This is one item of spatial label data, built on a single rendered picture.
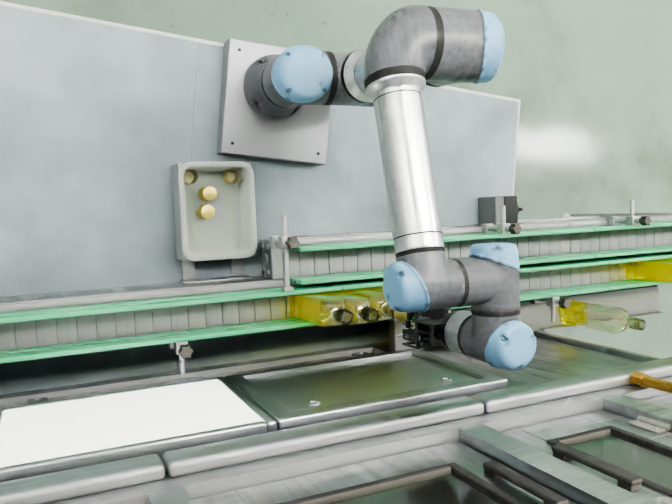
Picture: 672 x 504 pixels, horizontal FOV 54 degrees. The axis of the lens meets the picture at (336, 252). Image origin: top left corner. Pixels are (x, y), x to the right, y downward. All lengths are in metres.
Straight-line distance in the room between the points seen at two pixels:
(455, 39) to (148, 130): 0.79
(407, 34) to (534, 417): 0.68
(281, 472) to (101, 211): 0.80
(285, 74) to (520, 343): 0.73
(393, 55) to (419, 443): 0.61
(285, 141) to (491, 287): 0.78
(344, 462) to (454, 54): 0.65
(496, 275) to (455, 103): 0.99
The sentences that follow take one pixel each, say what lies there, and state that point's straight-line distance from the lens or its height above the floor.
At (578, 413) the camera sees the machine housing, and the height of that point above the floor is 1.43.
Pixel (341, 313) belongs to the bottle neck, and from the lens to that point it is 1.31.
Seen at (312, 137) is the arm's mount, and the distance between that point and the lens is 1.65.
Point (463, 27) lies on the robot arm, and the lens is 1.10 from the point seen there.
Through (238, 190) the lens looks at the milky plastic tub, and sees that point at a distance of 1.61.
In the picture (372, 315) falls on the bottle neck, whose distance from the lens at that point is 1.37.
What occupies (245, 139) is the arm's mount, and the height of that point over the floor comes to 0.80.
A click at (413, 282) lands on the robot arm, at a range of 0.94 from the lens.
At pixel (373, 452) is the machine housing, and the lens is 1.06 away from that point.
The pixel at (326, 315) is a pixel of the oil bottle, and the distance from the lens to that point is 1.36.
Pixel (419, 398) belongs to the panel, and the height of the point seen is 1.32.
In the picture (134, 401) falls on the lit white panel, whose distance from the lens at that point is 1.30.
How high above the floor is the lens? 2.32
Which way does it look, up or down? 65 degrees down
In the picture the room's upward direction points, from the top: 96 degrees clockwise
